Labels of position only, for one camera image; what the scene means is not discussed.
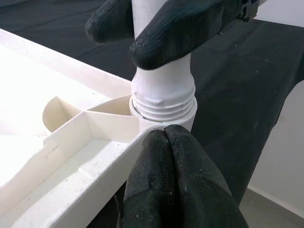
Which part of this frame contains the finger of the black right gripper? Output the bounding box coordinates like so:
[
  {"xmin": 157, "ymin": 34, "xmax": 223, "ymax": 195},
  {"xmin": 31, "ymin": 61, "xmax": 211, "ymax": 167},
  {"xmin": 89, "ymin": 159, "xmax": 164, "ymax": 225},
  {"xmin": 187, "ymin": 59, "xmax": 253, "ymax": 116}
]
[
  {"xmin": 129, "ymin": 0, "xmax": 225, "ymax": 71},
  {"xmin": 85, "ymin": 0, "xmax": 136, "ymax": 46}
]

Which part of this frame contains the black tablecloth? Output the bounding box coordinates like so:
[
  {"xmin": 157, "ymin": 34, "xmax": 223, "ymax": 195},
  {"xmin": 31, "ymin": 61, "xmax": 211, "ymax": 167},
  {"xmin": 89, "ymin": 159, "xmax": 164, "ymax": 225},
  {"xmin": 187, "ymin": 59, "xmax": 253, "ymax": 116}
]
[{"xmin": 0, "ymin": 0, "xmax": 304, "ymax": 207}]

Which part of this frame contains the white plastic table leg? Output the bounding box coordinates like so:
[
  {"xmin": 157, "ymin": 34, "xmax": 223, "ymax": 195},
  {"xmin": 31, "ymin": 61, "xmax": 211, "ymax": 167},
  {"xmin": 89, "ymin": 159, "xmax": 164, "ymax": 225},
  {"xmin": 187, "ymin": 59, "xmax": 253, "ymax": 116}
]
[{"xmin": 129, "ymin": 0, "xmax": 197, "ymax": 123}]

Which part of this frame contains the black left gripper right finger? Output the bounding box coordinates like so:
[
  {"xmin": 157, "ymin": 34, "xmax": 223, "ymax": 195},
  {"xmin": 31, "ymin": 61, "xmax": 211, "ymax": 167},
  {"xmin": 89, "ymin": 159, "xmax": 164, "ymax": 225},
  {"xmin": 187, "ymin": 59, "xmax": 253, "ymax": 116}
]
[{"xmin": 166, "ymin": 124, "xmax": 249, "ymax": 228}]

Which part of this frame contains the white plastic children table top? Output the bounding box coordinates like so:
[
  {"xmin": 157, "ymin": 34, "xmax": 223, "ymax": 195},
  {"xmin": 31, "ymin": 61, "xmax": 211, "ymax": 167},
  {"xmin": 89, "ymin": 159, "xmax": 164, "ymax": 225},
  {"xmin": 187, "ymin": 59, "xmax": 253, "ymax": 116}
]
[{"xmin": 0, "ymin": 28, "xmax": 198, "ymax": 228}]

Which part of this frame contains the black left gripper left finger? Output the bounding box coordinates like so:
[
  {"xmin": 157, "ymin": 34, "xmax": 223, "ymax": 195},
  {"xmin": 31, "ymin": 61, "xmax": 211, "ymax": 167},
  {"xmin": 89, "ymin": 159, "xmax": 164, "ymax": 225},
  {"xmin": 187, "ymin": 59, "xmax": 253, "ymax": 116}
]
[{"xmin": 116, "ymin": 129, "xmax": 182, "ymax": 228}]

